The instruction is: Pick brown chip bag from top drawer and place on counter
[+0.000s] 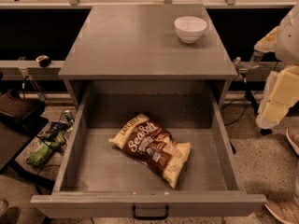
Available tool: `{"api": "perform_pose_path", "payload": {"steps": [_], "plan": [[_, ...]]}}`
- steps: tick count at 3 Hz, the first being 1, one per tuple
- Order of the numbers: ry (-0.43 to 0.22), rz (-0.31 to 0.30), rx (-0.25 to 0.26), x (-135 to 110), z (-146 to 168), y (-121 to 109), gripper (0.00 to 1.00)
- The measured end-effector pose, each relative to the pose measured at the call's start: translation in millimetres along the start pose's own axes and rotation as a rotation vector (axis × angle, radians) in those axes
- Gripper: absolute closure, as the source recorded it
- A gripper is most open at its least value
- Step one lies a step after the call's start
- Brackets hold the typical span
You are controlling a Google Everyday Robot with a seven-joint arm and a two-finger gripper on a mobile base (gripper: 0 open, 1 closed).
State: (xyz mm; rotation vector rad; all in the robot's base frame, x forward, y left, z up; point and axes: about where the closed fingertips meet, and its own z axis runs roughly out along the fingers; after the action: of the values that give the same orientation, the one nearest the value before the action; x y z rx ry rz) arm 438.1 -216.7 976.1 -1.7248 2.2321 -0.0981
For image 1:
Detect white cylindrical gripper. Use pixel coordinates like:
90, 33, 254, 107
254, 3, 299, 129

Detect brown sea salt chip bag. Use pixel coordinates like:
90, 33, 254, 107
109, 113, 192, 189

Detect grey cabinet with counter top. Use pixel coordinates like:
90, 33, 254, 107
58, 3, 239, 110

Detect open grey top drawer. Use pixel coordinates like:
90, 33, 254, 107
31, 80, 265, 218

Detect green snack bag on floor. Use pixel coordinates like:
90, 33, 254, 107
26, 132, 66, 167

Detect clear plastic water bottle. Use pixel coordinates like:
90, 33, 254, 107
249, 50, 263, 68

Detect black tripod stand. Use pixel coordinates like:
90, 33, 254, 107
233, 57, 273, 136

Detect tan shoe upper right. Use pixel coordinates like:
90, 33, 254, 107
286, 127, 299, 156

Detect tan shoe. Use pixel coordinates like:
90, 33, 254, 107
286, 127, 299, 156
265, 200, 299, 224

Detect white ceramic bowl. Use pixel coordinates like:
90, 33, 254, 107
174, 16, 207, 44

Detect tan shoe lower right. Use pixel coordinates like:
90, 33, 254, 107
265, 200, 299, 224

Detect dark shoe lower left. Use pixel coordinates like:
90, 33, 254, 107
0, 200, 21, 224

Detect black drawer handle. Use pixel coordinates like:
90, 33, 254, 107
132, 205, 169, 220

